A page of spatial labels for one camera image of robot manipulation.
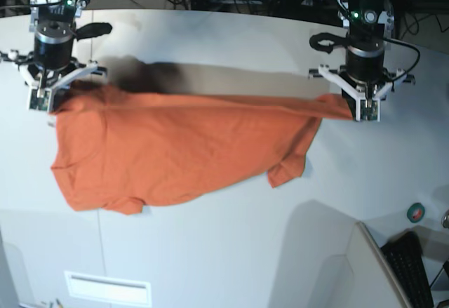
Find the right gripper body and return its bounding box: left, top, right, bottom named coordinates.
left=26, top=20, right=112, bottom=76

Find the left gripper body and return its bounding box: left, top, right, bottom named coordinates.
left=309, top=32, right=385, bottom=83

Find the orange t-shirt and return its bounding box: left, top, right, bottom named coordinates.
left=51, top=85, right=352, bottom=215

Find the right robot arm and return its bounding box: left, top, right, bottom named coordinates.
left=1, top=0, right=112, bottom=113

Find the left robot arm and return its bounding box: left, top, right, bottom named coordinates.
left=309, top=0, right=415, bottom=121

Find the green tape roll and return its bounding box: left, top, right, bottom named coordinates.
left=406, top=203, right=426, bottom=224

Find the black keyboard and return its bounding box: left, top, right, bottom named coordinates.
left=381, top=231, right=434, bottom=308

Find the white label plate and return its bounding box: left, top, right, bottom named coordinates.
left=65, top=271, right=152, bottom=307

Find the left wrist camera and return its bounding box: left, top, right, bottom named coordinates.
left=360, top=100, right=380, bottom=121

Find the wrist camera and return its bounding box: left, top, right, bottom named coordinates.
left=28, top=88, right=53, bottom=112
left=360, top=100, right=380, bottom=121

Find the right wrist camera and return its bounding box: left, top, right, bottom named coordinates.
left=28, top=88, right=53, bottom=112

